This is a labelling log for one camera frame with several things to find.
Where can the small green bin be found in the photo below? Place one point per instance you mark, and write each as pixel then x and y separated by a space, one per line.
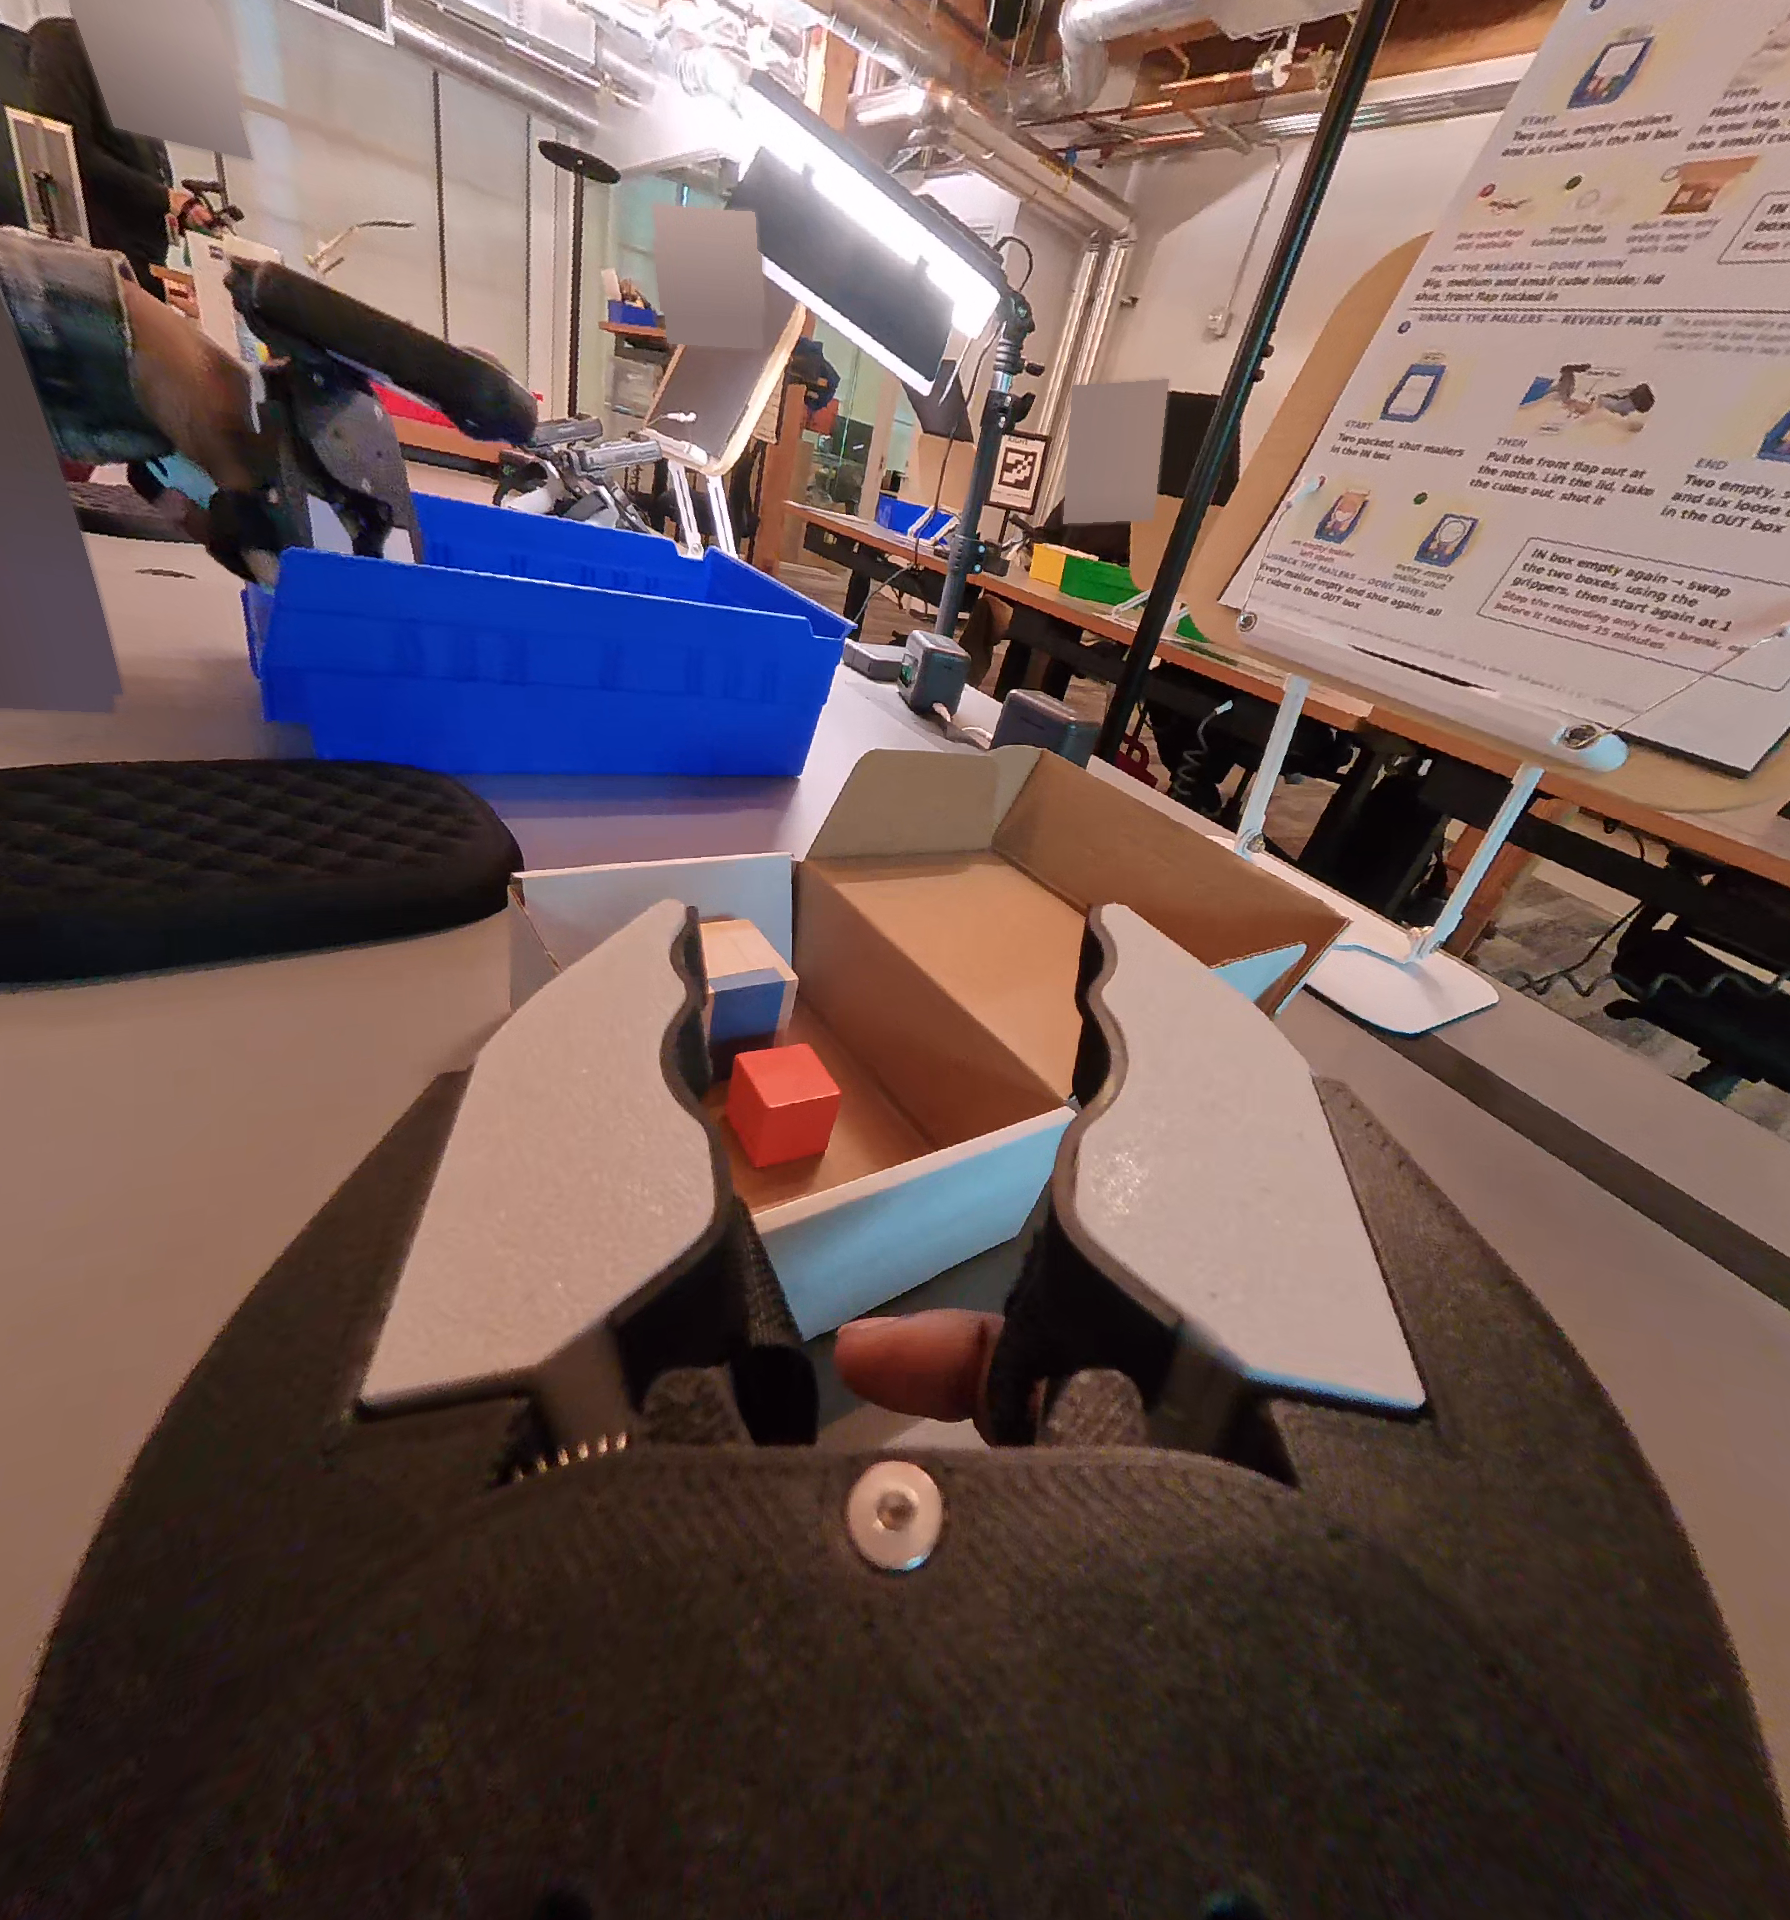
pixel 1118 579

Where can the blue plastic bin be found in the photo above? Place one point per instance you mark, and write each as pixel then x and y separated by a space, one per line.
pixel 536 676

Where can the black and white device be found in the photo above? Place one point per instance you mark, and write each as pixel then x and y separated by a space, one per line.
pixel 579 470

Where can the long wooden work table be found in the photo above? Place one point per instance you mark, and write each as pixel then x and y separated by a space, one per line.
pixel 851 529

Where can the black light stand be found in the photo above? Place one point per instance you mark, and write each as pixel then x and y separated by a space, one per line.
pixel 989 493

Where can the printed instruction sheet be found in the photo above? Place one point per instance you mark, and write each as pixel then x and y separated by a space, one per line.
pixel 1584 375

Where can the small yellow bin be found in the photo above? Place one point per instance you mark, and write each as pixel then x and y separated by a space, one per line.
pixel 1054 564

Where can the thin black pole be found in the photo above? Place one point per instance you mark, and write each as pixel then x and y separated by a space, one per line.
pixel 1243 391

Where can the studio light panel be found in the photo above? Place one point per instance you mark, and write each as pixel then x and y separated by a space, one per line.
pixel 861 225

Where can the person's left hand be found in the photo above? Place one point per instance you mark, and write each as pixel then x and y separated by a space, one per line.
pixel 190 398

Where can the natural wooden cube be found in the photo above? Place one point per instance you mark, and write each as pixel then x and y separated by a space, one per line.
pixel 752 943

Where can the black office chair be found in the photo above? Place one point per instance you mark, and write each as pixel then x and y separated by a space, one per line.
pixel 1738 961

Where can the instruction sheet on stand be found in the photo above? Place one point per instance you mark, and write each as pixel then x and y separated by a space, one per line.
pixel 1329 391

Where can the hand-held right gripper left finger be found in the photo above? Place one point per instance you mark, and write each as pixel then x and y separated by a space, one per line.
pixel 566 1185

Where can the person's right hand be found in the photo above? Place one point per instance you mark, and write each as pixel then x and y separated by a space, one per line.
pixel 919 1363

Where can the blue wooden cube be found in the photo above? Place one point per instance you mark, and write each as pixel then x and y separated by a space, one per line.
pixel 745 1019

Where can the white chair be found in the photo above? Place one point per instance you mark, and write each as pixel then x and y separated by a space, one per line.
pixel 713 398

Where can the fiducial marker tag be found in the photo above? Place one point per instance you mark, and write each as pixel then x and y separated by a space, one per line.
pixel 1020 470

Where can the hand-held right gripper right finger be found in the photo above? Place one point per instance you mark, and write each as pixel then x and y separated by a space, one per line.
pixel 1226 1201

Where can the grey box device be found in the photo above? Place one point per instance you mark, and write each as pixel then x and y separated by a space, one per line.
pixel 1041 731
pixel 934 676

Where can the red wooden cube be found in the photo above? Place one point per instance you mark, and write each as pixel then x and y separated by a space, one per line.
pixel 784 1106

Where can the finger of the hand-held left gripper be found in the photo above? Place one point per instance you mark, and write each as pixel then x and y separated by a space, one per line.
pixel 362 468

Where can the small blue bin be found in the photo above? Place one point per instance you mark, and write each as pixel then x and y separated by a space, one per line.
pixel 919 523

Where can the black mesh wrist rest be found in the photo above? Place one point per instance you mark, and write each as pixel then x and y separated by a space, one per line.
pixel 203 868

